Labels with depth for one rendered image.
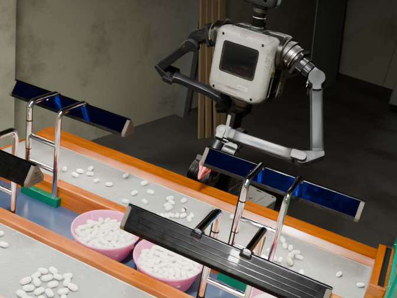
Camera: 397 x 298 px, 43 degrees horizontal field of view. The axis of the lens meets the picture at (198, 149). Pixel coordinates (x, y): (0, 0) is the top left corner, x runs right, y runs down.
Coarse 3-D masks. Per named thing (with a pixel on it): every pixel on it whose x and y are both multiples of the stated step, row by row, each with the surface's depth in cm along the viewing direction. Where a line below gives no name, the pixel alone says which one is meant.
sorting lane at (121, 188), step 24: (24, 144) 256; (72, 168) 242; (96, 168) 246; (96, 192) 225; (120, 192) 229; (144, 192) 232; (168, 192) 236; (240, 240) 210; (288, 240) 216; (288, 264) 200; (312, 264) 203; (336, 264) 206; (360, 264) 209; (336, 288) 192; (360, 288) 194
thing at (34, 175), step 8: (0, 152) 167; (0, 160) 166; (8, 160) 166; (16, 160) 165; (24, 160) 164; (0, 168) 166; (8, 168) 165; (16, 168) 164; (24, 168) 163; (32, 168) 162; (0, 176) 166; (8, 176) 164; (16, 176) 163; (24, 176) 163; (32, 176) 163; (40, 176) 167; (24, 184) 162; (32, 184) 164
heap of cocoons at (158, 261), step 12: (144, 252) 192; (156, 252) 193; (168, 252) 195; (144, 264) 186; (156, 264) 186; (168, 264) 188; (180, 264) 190; (192, 264) 189; (168, 276) 182; (180, 276) 184
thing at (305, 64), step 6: (300, 54) 237; (306, 54) 239; (300, 60) 239; (306, 60) 239; (294, 66) 240; (300, 66) 239; (306, 66) 238; (312, 66) 238; (288, 72) 243; (294, 72) 245; (300, 72) 240; (306, 72) 239
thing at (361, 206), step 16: (208, 160) 197; (224, 160) 195; (240, 160) 193; (240, 176) 192; (256, 176) 190; (272, 176) 189; (288, 176) 187; (304, 192) 184; (320, 192) 183; (336, 192) 181; (320, 208) 182; (336, 208) 180; (352, 208) 178
